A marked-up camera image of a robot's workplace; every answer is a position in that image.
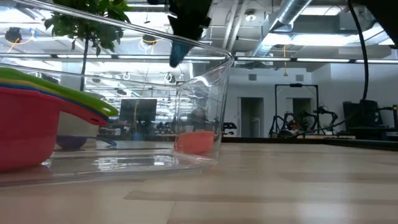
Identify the silver ventilation duct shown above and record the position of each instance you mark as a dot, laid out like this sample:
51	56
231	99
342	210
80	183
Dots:
289	12

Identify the small navy measuring cup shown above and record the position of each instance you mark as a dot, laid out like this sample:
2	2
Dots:
71	141

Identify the cyan measuring cup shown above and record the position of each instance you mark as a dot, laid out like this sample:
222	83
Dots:
178	54

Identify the orange measuring cup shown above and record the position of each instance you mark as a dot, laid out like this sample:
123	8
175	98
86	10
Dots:
194	143

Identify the background black robot arm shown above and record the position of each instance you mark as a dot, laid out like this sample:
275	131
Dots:
334	116

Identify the white plant pot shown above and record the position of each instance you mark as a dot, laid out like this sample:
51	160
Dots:
74	127

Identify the red measuring cup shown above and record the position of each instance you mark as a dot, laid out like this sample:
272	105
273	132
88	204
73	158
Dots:
25	130

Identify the black portal frame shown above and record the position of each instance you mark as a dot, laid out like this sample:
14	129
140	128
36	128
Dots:
295	85

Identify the dark background monitor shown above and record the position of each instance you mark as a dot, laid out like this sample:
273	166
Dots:
138	110

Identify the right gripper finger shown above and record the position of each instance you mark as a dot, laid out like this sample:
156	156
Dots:
182	18
200	18

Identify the black cabinet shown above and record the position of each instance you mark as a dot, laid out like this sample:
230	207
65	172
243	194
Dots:
360	115

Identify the yellow measuring cup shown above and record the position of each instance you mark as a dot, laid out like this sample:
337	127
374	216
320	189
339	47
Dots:
9	81

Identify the person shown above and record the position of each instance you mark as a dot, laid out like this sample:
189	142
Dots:
293	126
197	116

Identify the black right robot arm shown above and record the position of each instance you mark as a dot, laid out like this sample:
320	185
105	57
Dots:
388	15

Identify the green measuring cup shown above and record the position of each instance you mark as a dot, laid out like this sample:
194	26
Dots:
62	89

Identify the grey door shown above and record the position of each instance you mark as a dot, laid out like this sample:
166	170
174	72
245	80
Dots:
248	118

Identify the clear plastic basket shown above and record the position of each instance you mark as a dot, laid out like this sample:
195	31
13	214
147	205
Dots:
202	77

